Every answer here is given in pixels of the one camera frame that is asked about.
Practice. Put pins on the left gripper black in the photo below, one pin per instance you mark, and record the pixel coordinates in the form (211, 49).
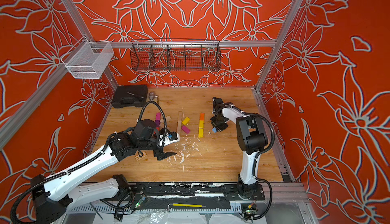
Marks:
(163, 155)

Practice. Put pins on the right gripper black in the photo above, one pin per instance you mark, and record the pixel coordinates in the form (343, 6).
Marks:
(220, 127)

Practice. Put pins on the yellow block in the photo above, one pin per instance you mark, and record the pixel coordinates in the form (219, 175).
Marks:
(201, 132)
(201, 124)
(186, 121)

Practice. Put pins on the printed wooden block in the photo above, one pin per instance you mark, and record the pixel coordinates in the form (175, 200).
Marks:
(141, 156)

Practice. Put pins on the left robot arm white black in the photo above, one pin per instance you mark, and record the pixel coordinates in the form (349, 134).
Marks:
(55, 194)

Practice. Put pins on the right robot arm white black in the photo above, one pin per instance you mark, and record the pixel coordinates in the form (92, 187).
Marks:
(255, 136)

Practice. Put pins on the yellow pencil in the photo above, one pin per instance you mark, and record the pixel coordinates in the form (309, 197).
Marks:
(188, 205)

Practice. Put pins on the black plastic tool case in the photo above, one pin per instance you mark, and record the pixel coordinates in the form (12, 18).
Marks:
(132, 95)

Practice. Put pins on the yellow black screwdriver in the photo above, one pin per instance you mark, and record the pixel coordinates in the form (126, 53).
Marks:
(95, 210)

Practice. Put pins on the white mesh basket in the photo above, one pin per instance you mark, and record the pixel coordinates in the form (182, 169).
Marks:
(85, 59)

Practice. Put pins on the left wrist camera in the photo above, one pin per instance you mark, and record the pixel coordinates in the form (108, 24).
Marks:
(171, 137)

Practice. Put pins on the black wire basket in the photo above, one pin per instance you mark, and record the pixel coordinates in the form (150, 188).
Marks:
(175, 55)

